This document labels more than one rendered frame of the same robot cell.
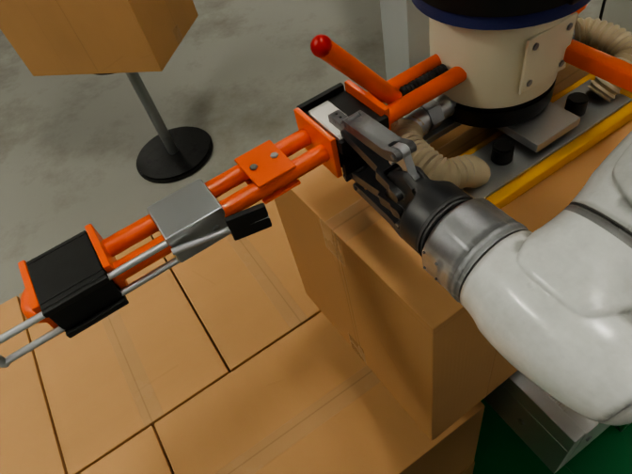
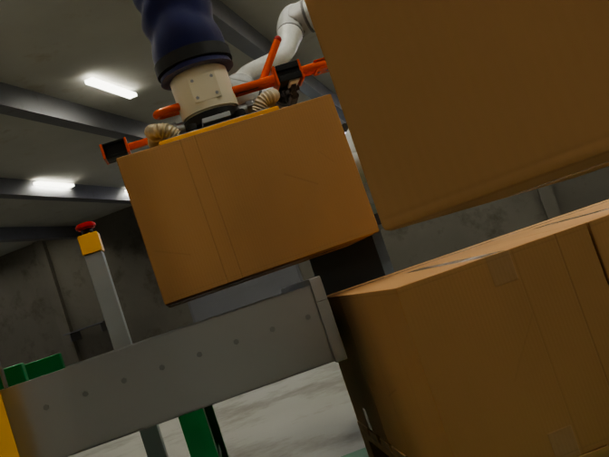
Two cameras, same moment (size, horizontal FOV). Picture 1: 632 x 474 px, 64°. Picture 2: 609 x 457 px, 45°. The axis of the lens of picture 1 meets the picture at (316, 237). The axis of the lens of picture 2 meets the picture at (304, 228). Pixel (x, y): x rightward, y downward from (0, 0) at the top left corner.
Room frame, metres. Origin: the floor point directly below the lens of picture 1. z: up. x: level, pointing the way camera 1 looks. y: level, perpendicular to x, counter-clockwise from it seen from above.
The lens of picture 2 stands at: (2.62, 0.26, 0.61)
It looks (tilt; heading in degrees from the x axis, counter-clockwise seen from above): 4 degrees up; 191
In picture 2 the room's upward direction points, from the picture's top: 19 degrees counter-clockwise
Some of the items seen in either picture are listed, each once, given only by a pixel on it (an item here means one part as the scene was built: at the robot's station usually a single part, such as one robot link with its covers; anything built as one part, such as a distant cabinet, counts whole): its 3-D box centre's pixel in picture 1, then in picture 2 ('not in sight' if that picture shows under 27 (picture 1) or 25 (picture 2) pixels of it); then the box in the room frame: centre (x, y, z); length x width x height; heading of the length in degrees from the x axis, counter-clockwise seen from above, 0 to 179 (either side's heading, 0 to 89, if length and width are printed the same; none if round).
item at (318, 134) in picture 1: (343, 127); (286, 76); (0.49, -0.07, 1.20); 0.10 x 0.08 x 0.06; 21
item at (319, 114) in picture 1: (334, 120); not in sight; (0.48, -0.06, 1.22); 0.07 x 0.03 x 0.01; 20
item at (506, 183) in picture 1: (538, 134); not in sight; (0.49, -0.34, 1.09); 0.34 x 0.10 x 0.05; 111
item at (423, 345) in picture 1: (481, 213); (245, 207); (0.56, -0.30, 0.87); 0.60 x 0.40 x 0.40; 112
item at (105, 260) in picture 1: (75, 276); not in sight; (0.38, 0.26, 1.20); 0.08 x 0.07 x 0.05; 111
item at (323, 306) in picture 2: (443, 334); (313, 327); (0.55, -0.23, 0.48); 0.70 x 0.03 x 0.15; 20
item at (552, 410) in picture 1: (444, 311); (300, 293); (0.55, -0.23, 0.58); 0.70 x 0.03 x 0.06; 20
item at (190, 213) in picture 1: (190, 219); not in sight; (0.42, 0.13, 1.19); 0.07 x 0.07 x 0.04; 21
